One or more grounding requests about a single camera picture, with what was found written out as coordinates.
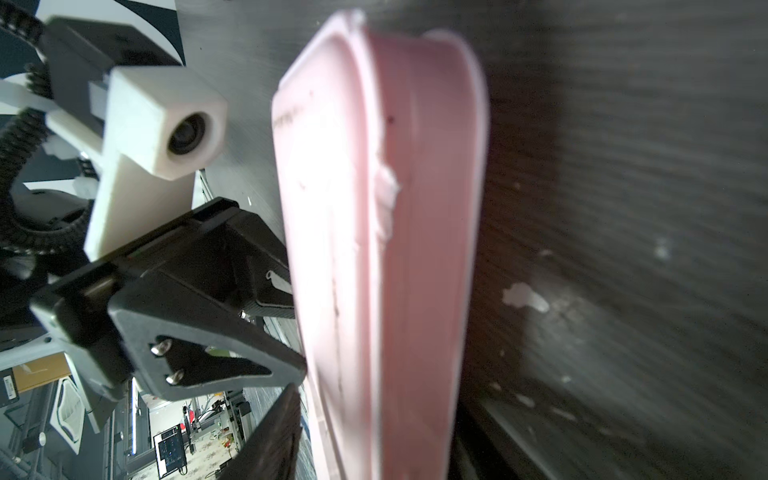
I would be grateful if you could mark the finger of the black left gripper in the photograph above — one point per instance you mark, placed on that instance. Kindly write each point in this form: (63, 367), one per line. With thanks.
(255, 252)

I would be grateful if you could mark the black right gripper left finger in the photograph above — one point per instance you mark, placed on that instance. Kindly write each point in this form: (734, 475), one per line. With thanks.
(271, 451)

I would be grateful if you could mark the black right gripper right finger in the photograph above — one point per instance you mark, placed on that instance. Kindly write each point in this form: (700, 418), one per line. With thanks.
(492, 440)

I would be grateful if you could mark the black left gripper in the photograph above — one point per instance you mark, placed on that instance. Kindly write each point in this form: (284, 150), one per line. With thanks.
(179, 342)

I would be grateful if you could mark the pink pencil case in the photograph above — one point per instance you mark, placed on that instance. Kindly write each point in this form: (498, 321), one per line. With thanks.
(381, 143)

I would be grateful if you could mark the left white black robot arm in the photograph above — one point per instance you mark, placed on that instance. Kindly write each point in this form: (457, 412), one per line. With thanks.
(194, 252)

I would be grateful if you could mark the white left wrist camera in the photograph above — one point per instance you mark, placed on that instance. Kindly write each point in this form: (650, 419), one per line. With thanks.
(162, 125)

